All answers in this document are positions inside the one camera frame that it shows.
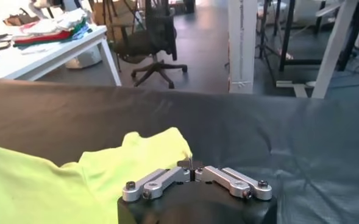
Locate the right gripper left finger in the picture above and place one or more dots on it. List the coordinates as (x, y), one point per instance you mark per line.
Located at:
(158, 185)

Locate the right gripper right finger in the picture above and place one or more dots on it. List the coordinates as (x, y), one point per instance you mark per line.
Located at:
(231, 182)

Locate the yellow-green t-shirt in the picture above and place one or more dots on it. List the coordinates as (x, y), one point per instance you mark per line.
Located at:
(45, 188)

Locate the stack of folded clothes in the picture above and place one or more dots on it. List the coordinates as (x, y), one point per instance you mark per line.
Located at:
(51, 30)

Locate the black table cover cloth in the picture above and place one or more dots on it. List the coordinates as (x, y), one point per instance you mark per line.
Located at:
(258, 131)

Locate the tall white cardboard box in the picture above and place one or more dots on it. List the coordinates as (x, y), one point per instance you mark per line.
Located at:
(243, 45)

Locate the black office chair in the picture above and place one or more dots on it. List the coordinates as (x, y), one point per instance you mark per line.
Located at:
(161, 33)

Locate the dark desk black legs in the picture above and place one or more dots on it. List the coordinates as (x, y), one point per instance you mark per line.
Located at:
(286, 36)

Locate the white standing desk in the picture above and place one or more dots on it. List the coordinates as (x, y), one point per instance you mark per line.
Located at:
(331, 51)

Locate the white work table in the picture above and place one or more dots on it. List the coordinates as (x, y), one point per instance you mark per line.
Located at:
(39, 58)

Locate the brown cardboard box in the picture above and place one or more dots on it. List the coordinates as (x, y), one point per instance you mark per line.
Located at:
(106, 15)

